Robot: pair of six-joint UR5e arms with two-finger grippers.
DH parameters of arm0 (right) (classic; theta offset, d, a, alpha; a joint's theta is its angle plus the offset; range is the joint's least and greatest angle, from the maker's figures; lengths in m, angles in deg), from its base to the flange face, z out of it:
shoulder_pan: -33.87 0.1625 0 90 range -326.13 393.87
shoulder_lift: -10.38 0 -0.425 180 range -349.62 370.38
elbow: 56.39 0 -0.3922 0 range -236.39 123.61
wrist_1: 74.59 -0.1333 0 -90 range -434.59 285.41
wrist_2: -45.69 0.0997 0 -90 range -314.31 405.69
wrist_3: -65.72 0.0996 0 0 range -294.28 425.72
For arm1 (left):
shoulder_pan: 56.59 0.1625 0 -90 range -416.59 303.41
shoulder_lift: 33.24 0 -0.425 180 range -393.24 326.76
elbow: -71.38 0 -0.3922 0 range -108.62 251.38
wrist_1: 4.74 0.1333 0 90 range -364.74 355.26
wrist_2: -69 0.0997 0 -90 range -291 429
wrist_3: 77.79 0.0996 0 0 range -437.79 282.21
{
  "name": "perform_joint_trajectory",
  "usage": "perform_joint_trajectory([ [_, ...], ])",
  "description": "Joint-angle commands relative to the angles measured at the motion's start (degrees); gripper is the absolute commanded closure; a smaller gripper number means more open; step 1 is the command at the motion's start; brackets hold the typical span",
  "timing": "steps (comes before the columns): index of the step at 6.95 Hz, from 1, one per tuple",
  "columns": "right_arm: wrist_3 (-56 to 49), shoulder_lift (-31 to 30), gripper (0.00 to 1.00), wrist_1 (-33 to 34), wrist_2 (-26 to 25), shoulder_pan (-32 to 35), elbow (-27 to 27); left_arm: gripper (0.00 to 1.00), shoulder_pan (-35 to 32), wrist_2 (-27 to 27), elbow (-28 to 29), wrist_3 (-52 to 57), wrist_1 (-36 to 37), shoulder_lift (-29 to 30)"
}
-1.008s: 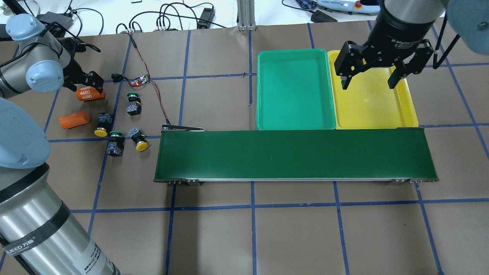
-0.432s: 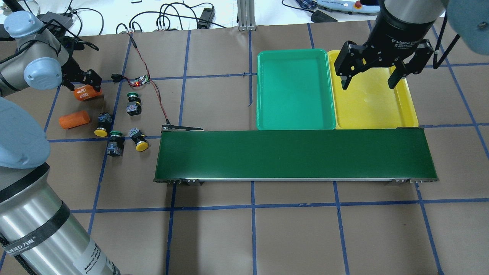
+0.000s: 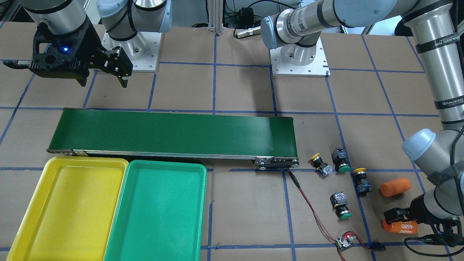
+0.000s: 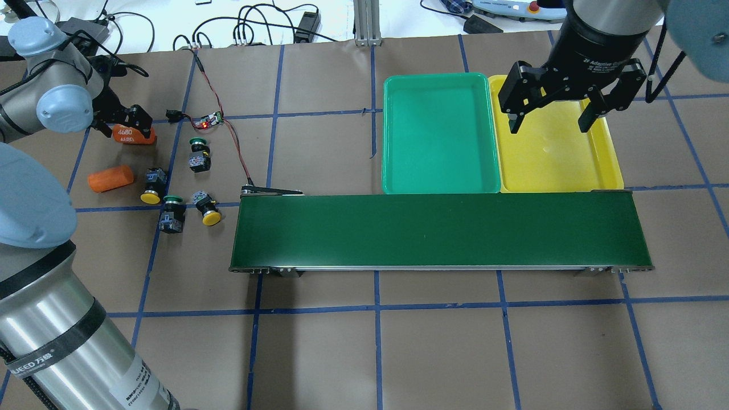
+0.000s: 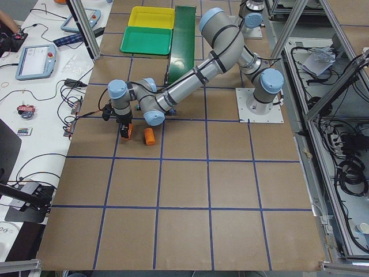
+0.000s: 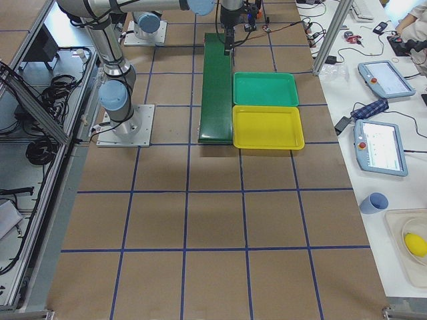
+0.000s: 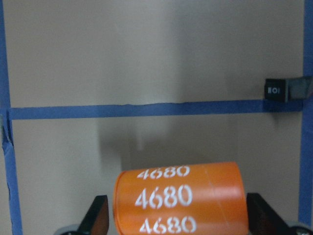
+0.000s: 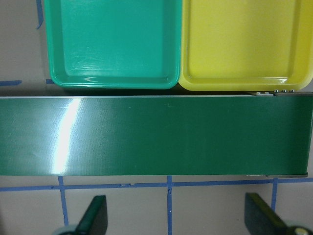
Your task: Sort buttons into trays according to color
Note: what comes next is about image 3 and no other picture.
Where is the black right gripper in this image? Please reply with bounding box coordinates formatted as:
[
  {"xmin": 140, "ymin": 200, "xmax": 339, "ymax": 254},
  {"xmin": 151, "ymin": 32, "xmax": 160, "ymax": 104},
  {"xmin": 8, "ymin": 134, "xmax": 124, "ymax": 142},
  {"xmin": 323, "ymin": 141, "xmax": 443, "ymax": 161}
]
[{"xmin": 3, "ymin": 17, "xmax": 134, "ymax": 88}]

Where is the orange cylinder marked 4680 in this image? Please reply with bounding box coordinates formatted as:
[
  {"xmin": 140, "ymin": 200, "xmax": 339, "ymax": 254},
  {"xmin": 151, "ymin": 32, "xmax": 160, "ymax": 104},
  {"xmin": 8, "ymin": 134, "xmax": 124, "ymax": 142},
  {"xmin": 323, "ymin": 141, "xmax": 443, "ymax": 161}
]
[{"xmin": 382, "ymin": 219, "xmax": 419, "ymax": 235}]

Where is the green conveyor belt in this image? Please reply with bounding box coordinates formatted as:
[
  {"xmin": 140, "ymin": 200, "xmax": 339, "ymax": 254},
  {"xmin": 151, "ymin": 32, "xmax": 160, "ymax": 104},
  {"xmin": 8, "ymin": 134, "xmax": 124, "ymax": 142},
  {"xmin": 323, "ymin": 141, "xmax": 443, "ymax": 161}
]
[{"xmin": 47, "ymin": 108, "xmax": 300, "ymax": 170}]

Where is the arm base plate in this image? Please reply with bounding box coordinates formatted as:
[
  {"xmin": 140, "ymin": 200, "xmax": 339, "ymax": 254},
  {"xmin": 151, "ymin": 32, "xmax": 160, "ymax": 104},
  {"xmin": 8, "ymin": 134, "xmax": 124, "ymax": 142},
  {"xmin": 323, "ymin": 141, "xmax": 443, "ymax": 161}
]
[
  {"xmin": 269, "ymin": 38, "xmax": 331, "ymax": 77},
  {"xmin": 101, "ymin": 32, "xmax": 164, "ymax": 73}
]

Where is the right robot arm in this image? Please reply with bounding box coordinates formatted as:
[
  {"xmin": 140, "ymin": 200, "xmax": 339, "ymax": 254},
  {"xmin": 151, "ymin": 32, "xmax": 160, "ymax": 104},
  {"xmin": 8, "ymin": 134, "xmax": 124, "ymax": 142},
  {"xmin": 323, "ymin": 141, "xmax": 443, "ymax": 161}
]
[{"xmin": 3, "ymin": 0, "xmax": 172, "ymax": 88}]

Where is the small motor controller board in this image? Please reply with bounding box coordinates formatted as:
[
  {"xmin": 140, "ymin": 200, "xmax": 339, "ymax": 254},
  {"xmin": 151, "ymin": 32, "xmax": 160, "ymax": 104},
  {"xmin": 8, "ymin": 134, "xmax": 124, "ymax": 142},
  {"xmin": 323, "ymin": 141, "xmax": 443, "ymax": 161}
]
[{"xmin": 335, "ymin": 235, "xmax": 357, "ymax": 251}]

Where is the plain orange cylinder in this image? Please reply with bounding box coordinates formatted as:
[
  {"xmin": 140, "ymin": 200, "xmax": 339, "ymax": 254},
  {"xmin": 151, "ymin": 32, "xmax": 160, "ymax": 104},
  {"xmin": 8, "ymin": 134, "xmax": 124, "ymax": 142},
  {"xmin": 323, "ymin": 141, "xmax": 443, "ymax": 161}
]
[{"xmin": 380, "ymin": 177, "xmax": 411, "ymax": 197}]

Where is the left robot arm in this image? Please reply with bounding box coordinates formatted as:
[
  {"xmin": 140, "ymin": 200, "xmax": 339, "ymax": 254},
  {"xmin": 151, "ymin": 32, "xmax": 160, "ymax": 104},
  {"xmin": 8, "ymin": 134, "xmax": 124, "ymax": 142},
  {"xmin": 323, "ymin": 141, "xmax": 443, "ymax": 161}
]
[{"xmin": 260, "ymin": 0, "xmax": 463, "ymax": 247}]

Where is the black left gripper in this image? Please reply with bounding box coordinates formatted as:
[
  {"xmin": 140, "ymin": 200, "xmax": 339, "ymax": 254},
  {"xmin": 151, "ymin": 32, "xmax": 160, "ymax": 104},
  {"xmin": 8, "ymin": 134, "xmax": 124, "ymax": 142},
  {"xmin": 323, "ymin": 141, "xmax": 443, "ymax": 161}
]
[{"xmin": 384, "ymin": 203, "xmax": 463, "ymax": 247}]

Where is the green push button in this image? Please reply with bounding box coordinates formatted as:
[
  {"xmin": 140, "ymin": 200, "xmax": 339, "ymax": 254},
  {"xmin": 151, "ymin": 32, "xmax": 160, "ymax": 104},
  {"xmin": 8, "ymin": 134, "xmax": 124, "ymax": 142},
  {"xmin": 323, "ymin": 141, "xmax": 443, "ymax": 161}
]
[
  {"xmin": 330, "ymin": 192, "xmax": 352, "ymax": 220},
  {"xmin": 331, "ymin": 148, "xmax": 351, "ymax": 173}
]

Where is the aluminium frame post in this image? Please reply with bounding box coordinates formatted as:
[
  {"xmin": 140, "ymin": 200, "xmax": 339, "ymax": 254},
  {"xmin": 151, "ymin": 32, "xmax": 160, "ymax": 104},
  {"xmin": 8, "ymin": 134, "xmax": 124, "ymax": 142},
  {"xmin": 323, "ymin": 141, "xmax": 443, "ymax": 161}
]
[{"xmin": 207, "ymin": 0, "xmax": 225, "ymax": 35}]

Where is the yellow push button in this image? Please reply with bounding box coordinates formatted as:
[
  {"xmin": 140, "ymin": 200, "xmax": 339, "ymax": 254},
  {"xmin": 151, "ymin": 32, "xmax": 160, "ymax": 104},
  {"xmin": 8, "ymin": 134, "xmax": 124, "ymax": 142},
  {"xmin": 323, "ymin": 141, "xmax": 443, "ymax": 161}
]
[
  {"xmin": 353, "ymin": 167, "xmax": 372, "ymax": 195},
  {"xmin": 309, "ymin": 153, "xmax": 334, "ymax": 177}
]

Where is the green plastic tray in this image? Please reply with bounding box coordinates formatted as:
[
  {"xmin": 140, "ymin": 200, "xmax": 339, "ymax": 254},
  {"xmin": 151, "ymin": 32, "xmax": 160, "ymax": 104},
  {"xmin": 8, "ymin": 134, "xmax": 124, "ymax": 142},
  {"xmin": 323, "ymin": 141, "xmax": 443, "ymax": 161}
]
[{"xmin": 104, "ymin": 160, "xmax": 207, "ymax": 261}]

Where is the red black power cable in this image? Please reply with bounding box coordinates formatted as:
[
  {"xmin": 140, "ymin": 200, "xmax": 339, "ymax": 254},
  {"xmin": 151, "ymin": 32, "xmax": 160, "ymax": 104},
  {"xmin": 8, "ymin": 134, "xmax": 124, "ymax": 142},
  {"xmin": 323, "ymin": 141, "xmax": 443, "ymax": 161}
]
[{"xmin": 286, "ymin": 168, "xmax": 386, "ymax": 253}]

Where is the yellow plastic tray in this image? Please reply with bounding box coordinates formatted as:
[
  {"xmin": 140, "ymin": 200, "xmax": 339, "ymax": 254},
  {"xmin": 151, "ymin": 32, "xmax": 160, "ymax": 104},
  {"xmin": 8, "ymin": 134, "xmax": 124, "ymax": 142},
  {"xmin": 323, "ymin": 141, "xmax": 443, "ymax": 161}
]
[{"xmin": 7, "ymin": 156, "xmax": 128, "ymax": 261}]

